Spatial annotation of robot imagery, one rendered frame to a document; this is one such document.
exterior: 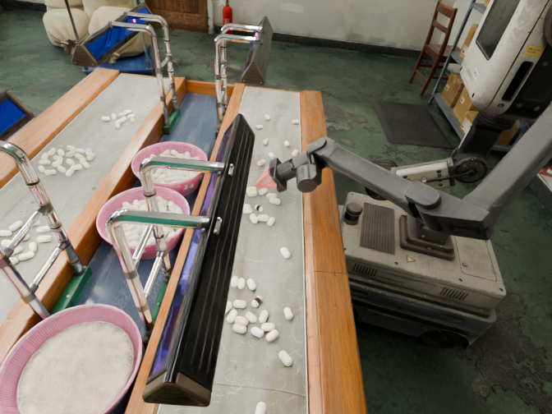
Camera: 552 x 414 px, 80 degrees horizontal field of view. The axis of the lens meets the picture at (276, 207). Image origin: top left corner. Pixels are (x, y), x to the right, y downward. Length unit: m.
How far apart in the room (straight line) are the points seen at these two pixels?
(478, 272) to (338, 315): 0.85
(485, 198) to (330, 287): 0.43
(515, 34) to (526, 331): 1.56
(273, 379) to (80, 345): 0.44
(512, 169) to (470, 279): 0.86
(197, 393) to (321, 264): 0.59
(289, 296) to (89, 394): 0.48
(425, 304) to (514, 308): 0.82
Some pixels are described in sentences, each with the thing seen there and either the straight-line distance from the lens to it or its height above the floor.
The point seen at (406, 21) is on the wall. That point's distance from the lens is 5.60.
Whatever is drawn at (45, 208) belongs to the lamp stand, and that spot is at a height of 0.96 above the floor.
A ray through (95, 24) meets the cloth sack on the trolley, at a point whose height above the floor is 0.49.
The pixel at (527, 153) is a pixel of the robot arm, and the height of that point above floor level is 1.20.
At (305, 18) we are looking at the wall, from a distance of 5.42.
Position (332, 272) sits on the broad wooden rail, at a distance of 0.94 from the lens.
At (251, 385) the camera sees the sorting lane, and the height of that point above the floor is 0.74.
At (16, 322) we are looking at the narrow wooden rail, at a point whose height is 0.76.
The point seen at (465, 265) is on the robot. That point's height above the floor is 0.48.
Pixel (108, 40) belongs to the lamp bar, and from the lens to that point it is 1.46.
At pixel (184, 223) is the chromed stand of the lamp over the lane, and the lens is 0.53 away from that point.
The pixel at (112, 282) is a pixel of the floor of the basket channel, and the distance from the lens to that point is 1.05.
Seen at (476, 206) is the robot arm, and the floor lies 1.13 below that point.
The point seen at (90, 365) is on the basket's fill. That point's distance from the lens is 0.88.
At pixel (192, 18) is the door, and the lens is 5.62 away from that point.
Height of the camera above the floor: 1.49
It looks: 42 degrees down
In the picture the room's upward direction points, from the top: 7 degrees clockwise
